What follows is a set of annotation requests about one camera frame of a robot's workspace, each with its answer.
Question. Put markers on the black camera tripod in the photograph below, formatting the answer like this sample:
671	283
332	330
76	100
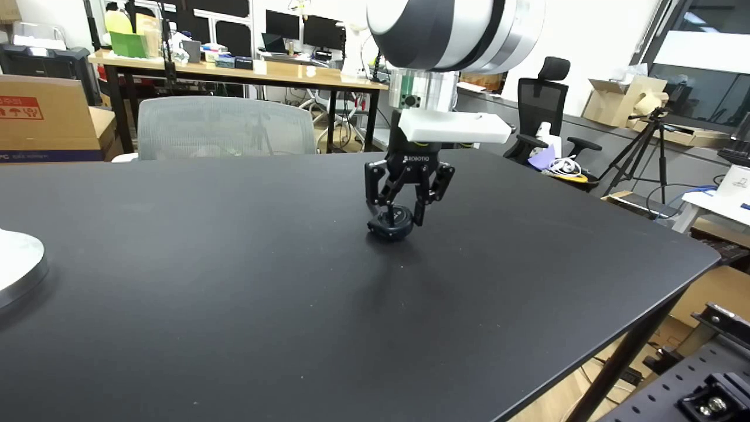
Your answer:
645	153

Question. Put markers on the clear acrylic plate with bolts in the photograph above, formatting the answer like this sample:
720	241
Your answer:
15	269

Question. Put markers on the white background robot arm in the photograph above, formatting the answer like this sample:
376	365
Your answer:
355	50

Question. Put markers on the white partition black windows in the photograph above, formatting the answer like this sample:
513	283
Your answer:
222	31

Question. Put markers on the white side desk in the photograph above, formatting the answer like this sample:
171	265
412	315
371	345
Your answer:
714	207

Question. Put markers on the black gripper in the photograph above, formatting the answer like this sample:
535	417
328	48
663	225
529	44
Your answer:
412	160

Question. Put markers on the long wooden desk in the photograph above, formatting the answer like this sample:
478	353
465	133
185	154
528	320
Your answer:
235	74

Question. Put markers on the black perforated breadboard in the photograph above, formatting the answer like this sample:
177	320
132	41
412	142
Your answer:
663	390

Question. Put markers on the cardboard box with red label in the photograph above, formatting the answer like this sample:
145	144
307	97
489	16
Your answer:
48	117

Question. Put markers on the black equipment case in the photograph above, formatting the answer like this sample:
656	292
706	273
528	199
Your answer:
37	62

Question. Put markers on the white yellow patterned bag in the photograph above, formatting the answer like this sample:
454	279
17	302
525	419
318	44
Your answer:
564	166

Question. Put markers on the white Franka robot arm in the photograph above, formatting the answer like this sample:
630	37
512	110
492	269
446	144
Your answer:
452	31

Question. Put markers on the open cardboard box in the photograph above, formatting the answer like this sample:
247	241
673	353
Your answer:
623	100

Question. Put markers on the small black monitor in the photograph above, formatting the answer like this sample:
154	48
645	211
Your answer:
282	24

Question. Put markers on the black office chair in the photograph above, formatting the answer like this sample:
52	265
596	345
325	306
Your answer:
541	93

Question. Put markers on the black mounting rail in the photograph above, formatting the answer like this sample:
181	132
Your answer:
723	320

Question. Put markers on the green box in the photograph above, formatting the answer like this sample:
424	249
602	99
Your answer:
130	44

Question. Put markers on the black clamp with silver screws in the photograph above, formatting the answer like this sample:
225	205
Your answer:
714	401

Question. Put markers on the grey mesh office chair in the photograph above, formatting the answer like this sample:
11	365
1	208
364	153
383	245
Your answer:
225	130

